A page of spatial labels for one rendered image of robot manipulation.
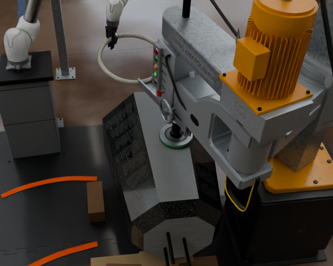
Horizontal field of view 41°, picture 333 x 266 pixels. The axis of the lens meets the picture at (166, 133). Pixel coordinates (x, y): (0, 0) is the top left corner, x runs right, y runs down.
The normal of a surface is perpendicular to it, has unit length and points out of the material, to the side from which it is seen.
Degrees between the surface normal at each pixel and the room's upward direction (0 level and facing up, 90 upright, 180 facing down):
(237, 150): 90
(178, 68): 90
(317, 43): 90
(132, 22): 0
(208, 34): 0
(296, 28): 90
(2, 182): 0
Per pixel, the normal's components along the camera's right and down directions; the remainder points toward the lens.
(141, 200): -0.66, -0.44
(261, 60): 0.47, 0.62
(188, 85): 0.01, -0.76
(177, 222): 0.15, 0.69
